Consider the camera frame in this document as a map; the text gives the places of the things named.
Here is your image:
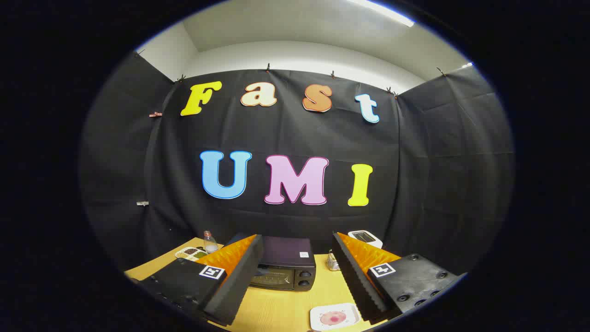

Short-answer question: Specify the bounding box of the white divided snack dish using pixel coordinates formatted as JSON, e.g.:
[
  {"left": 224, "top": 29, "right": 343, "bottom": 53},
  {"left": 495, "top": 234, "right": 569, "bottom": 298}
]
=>
[{"left": 175, "top": 247, "right": 209, "bottom": 261}]

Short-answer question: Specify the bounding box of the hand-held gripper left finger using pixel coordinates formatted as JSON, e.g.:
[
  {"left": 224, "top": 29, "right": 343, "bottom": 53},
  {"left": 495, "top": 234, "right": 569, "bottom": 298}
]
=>
[{"left": 137, "top": 234, "right": 264, "bottom": 327}]

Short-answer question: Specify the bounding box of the pink round meat slice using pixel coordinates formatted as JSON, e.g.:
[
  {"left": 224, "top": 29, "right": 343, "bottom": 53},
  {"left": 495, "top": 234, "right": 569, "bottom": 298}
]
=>
[{"left": 320, "top": 311, "right": 347, "bottom": 326}]

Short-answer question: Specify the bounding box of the white square plate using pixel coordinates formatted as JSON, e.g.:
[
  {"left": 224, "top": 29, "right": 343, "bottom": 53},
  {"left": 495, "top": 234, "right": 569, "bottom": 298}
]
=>
[{"left": 310, "top": 303, "right": 361, "bottom": 332}]

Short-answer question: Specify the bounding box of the black toaster oven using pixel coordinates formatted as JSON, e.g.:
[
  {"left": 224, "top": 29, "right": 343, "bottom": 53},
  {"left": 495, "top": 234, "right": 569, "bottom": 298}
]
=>
[{"left": 226, "top": 233, "right": 317, "bottom": 292}]

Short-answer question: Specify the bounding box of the cream white toaster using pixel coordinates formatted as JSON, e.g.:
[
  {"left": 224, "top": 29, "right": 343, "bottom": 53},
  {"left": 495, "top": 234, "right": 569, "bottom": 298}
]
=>
[{"left": 348, "top": 230, "right": 384, "bottom": 249}]

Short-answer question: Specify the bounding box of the glass toaster oven door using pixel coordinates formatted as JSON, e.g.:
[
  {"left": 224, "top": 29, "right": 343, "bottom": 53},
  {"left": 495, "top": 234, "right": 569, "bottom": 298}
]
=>
[{"left": 249, "top": 267, "right": 298, "bottom": 291}]

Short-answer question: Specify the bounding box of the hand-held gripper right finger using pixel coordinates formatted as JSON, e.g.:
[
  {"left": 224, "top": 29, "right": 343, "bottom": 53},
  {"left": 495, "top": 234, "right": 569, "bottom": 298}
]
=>
[{"left": 332, "top": 231, "right": 461, "bottom": 323}]

